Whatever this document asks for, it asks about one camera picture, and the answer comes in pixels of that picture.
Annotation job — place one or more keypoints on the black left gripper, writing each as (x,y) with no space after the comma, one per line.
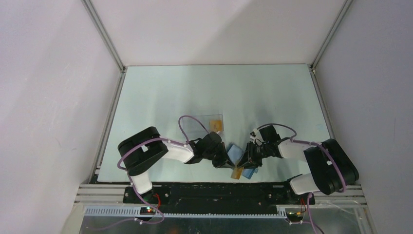
(224,161)

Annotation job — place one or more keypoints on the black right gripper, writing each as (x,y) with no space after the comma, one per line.
(250,160)

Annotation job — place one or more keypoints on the clear acrylic card box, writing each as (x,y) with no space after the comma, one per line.
(197,126)

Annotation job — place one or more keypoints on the blue leather card holder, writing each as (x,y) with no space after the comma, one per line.
(235,154)

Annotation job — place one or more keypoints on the gold VIP card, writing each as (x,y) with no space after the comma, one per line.
(236,173)

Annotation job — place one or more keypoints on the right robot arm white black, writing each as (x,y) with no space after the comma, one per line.
(330,168)

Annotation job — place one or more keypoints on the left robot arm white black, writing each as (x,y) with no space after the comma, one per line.
(141,151)

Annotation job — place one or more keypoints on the gold card in box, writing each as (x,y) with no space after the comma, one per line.
(216,125)

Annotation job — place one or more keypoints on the right controller board with leds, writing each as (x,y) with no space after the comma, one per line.
(295,218)

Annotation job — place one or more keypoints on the controller board with leds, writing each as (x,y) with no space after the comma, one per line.
(295,218)
(147,211)

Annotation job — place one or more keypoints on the left controller board with leds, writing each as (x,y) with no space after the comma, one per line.
(147,211)

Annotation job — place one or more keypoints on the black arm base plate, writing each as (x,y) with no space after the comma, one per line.
(164,193)

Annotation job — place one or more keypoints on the left aluminium frame post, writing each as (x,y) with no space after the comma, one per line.
(102,31)

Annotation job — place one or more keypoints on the aluminium frame post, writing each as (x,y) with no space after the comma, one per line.
(332,31)
(102,31)

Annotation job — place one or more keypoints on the right aluminium frame post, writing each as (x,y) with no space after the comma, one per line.
(332,31)

